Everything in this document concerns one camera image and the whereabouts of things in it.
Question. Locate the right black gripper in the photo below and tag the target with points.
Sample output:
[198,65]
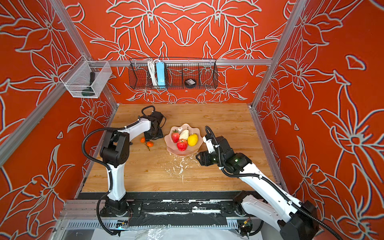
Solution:
[203,156]

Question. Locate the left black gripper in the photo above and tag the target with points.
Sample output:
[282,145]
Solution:
[160,135]

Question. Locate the red apple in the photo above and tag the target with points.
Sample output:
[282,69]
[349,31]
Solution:
[175,136]

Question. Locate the beige garlic-like fruit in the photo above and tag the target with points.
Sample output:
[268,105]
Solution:
[184,135]

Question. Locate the pink scalloped fruit bowl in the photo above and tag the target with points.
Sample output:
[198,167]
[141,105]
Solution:
[172,147]

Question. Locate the red wrinkled strawberry fruit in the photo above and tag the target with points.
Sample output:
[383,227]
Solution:
[182,145]

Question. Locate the large yellow lemon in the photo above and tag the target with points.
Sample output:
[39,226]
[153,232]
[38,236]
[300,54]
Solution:
[193,140]

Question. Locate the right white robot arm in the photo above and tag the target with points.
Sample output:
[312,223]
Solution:
[294,219]

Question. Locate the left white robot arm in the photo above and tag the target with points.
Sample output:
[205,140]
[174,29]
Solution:
[115,152]

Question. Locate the orange tangerine right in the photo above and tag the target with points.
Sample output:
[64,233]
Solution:
[149,145]

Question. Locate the black round puck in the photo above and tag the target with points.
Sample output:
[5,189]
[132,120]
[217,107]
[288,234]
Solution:
[190,83]

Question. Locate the light blue box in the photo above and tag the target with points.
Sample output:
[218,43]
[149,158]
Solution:
[160,67]

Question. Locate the dark green brush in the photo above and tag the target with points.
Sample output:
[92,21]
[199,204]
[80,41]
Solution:
[88,91]

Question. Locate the clear plastic bin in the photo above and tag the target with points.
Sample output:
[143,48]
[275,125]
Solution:
[77,77]

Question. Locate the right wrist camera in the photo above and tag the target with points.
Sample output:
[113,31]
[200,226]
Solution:
[209,144]

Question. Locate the black wire basket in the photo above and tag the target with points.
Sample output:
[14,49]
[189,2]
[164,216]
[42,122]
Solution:
[143,73]

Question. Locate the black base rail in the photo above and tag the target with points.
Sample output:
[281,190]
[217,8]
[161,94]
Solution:
[175,208]

